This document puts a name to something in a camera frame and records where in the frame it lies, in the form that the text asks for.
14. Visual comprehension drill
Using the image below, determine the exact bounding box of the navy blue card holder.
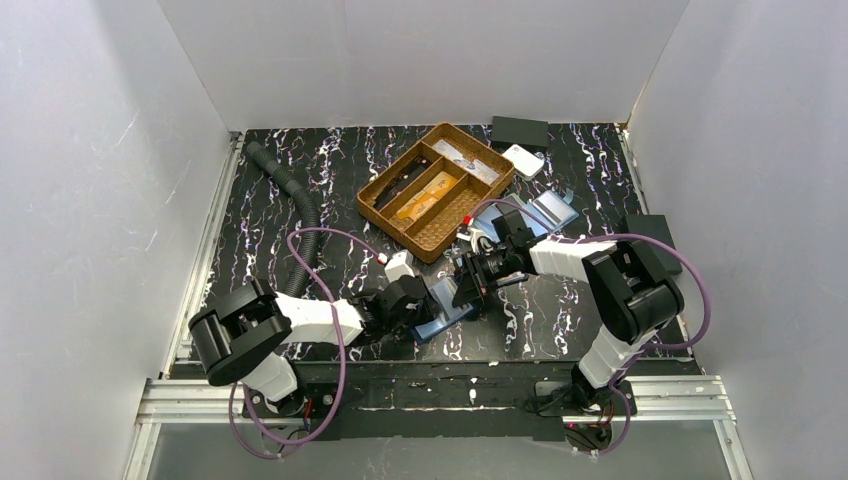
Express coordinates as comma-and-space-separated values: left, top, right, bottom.
411, 277, 476, 344

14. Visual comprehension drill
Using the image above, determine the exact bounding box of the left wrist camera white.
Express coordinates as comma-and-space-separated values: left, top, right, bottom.
377, 250, 417, 282

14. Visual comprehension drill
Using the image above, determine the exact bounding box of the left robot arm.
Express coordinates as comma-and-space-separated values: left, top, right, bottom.
188, 275, 442, 401

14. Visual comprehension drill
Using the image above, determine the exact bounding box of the black box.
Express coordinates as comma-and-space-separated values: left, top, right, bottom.
490, 116, 549, 150
618, 214, 683, 276

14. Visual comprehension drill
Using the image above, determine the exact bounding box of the black card holder open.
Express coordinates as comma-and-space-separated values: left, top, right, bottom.
494, 272, 529, 289

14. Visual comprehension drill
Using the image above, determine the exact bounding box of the black box at right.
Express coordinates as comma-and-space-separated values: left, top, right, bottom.
618, 214, 683, 276

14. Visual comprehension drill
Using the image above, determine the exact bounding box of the orange card in tray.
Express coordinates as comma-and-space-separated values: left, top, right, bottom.
415, 171, 458, 199

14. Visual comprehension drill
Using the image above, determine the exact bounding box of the orange VIP card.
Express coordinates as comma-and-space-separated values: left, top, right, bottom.
396, 194, 438, 221

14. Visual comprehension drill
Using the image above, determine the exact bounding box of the light blue card holder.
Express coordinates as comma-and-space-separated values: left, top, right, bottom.
522, 190, 578, 235

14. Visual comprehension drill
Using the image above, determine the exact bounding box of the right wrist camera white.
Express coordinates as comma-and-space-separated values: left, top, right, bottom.
456, 216, 493, 253

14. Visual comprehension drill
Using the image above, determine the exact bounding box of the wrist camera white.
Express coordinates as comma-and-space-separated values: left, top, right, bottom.
377, 250, 417, 282
456, 216, 493, 253

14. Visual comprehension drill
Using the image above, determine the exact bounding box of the white card in tray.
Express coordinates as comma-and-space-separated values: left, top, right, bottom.
432, 139, 481, 173

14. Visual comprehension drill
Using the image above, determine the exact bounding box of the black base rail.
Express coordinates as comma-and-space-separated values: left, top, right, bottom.
242, 357, 637, 444

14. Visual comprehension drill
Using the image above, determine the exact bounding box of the brown woven divider tray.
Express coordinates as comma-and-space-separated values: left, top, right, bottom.
357, 123, 515, 264

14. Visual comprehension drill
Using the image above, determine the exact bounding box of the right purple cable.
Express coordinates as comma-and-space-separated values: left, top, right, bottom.
466, 198, 713, 457

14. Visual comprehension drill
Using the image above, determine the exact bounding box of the white small box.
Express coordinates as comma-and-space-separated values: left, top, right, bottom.
502, 144, 545, 181

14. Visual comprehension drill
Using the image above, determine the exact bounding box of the black corrugated hose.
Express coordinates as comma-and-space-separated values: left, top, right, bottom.
245, 141, 323, 299

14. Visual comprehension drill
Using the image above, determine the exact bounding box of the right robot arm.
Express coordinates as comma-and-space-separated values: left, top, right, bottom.
452, 211, 685, 406

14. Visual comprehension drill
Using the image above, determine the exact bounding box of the black VIP card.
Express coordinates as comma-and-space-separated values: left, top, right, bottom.
374, 156, 431, 210

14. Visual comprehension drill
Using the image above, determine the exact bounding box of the white card black stripe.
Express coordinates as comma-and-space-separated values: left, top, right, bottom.
461, 159, 499, 185

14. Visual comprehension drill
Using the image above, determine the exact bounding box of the black box at back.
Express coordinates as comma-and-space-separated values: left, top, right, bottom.
490, 116, 549, 150

